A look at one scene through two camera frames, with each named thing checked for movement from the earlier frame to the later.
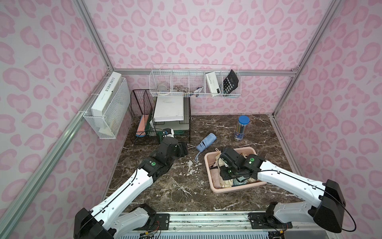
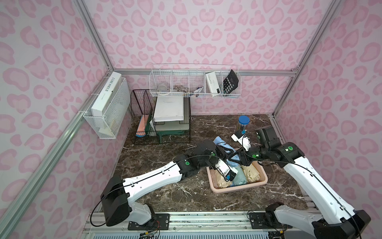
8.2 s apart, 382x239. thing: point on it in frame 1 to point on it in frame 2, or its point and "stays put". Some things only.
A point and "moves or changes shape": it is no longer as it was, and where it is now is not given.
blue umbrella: [210, 139] moves or changes shape
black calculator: [231, 82] stays put
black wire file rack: [150, 115] stays put
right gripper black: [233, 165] to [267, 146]
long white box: [111, 82] stays put
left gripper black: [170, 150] to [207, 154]
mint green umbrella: [236, 182] stays put
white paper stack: [169, 108] stays put
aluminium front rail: [299, 222] stays put
